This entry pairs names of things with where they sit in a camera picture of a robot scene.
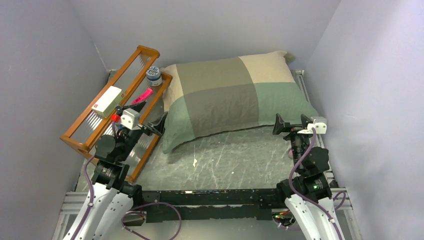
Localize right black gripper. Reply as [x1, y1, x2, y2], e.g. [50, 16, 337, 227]
[272, 112, 314, 171]

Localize patchwork green beige pillowcase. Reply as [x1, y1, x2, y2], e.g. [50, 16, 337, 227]
[161, 51, 318, 154]

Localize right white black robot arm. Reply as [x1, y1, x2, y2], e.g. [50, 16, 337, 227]
[272, 114, 345, 240]

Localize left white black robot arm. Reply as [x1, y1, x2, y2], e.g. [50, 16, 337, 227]
[63, 101, 168, 240]

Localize pink marker pen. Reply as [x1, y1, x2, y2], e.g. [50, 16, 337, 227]
[131, 88, 154, 105]

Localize pink small bottle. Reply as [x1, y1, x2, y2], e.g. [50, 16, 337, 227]
[287, 149, 293, 159]

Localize blue white round jar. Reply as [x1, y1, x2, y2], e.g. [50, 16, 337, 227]
[146, 66, 163, 87]

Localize white cardboard box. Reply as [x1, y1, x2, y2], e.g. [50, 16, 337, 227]
[91, 86, 125, 118]

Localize wooden slatted rack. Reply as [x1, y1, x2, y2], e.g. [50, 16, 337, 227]
[60, 45, 173, 182]

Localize black base crossbar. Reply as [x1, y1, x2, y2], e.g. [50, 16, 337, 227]
[134, 188, 287, 223]

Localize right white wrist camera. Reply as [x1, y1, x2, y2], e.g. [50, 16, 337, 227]
[297, 116, 328, 135]

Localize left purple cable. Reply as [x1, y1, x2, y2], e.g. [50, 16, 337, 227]
[71, 155, 182, 240]

